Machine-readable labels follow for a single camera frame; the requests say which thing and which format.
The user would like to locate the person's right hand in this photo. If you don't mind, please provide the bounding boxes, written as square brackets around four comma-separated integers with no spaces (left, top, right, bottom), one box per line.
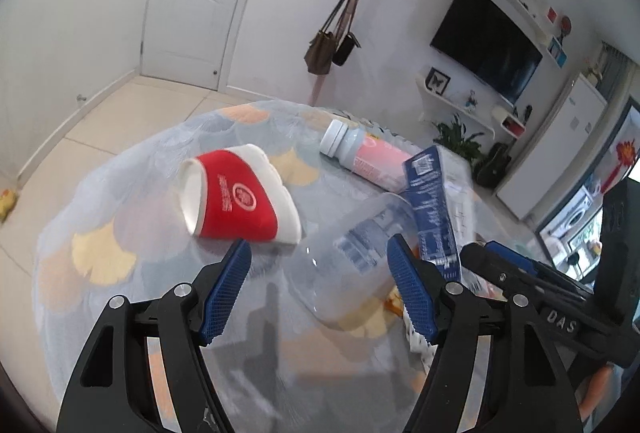
[575,360,618,424]

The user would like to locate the framed butterfly picture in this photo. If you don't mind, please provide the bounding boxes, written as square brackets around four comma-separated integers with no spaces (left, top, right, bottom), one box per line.
[426,68,451,94]

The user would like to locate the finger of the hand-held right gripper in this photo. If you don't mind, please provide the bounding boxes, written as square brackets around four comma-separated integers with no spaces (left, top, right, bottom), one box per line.
[459,243,594,315]
[484,240,598,301]

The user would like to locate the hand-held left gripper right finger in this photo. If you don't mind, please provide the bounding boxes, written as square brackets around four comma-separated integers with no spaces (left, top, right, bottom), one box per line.
[386,234,588,433]

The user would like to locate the low white wall shelf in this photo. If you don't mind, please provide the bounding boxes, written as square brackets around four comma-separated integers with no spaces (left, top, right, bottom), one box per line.
[415,78,526,138]

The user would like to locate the small blue wall cube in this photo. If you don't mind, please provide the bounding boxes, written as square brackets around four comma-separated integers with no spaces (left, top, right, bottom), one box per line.
[547,35,568,66]

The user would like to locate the white door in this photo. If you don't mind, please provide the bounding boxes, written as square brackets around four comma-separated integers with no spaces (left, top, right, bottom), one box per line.
[139,0,273,91]

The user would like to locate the scale-patterned tablecloth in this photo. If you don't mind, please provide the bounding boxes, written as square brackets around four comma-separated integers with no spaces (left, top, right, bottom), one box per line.
[32,99,551,433]

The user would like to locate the black guitar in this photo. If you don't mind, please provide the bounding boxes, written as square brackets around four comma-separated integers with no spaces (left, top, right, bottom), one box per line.
[472,143,513,188]

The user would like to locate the green potted plant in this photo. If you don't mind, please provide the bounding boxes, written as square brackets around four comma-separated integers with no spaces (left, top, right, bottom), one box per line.
[432,113,485,164]

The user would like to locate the black wall television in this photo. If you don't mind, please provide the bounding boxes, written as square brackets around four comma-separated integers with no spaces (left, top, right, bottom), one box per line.
[430,0,544,106]

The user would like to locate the clear plastic bottle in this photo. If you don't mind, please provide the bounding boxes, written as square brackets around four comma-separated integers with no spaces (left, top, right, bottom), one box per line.
[291,193,421,330]

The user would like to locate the white washing machine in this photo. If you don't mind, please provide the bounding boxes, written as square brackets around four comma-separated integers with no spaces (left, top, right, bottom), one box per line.
[550,198,606,236]

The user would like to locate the rounded white box pink inside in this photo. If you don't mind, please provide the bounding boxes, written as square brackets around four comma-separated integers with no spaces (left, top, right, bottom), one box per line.
[492,105,527,138]

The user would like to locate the brown handbag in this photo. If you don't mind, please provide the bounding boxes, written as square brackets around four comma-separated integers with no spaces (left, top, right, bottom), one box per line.
[305,0,351,75]

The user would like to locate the grey curtain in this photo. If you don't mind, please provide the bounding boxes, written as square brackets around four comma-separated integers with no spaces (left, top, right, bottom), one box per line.
[595,40,628,101]

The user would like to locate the yellow floor toy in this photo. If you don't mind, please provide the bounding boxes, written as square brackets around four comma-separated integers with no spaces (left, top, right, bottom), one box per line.
[0,189,21,220]

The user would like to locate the red knot wall ornament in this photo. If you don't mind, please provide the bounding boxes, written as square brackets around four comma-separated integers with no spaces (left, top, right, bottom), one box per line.
[600,138,637,194]

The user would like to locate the white refrigerator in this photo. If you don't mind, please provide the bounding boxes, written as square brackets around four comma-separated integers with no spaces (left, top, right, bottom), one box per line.
[495,73,608,221]

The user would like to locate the pink bottle with white cap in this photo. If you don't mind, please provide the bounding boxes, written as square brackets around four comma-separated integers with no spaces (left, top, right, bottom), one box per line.
[320,119,427,194]

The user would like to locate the red and white paper cup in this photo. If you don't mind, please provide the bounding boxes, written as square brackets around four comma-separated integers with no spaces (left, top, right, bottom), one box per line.
[177,144,302,248]

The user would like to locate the black handbag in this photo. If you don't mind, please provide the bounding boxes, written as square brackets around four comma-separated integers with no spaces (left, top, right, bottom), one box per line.
[331,0,361,67]

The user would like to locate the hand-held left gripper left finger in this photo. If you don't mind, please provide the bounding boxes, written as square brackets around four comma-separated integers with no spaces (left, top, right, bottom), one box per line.
[56,238,252,433]

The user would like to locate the blue carton box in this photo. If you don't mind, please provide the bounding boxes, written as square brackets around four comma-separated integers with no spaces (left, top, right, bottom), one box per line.
[401,144,463,284]

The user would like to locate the dark sliding door frame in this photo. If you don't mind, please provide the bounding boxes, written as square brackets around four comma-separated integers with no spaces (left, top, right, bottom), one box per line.
[535,95,640,284]

